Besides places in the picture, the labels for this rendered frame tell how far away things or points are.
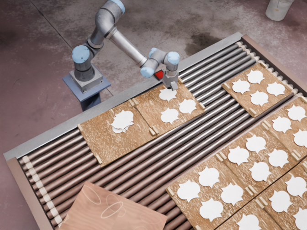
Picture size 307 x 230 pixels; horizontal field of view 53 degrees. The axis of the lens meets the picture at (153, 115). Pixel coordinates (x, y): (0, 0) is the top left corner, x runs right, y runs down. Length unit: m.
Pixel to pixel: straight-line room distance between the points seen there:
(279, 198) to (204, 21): 2.84
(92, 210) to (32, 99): 1.99
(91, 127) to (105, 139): 0.14
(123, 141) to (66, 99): 1.52
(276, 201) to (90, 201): 1.09
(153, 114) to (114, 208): 0.73
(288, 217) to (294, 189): 0.18
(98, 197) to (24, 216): 1.29
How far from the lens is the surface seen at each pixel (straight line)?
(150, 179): 1.95
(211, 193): 1.95
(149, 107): 2.17
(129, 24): 4.16
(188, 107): 2.19
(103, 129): 2.09
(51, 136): 2.15
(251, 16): 4.59
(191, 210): 1.90
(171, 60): 1.93
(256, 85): 2.47
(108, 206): 1.78
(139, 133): 2.06
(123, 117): 2.09
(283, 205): 2.06
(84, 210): 1.78
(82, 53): 2.19
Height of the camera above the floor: 2.74
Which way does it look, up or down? 57 degrees down
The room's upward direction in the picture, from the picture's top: 5 degrees clockwise
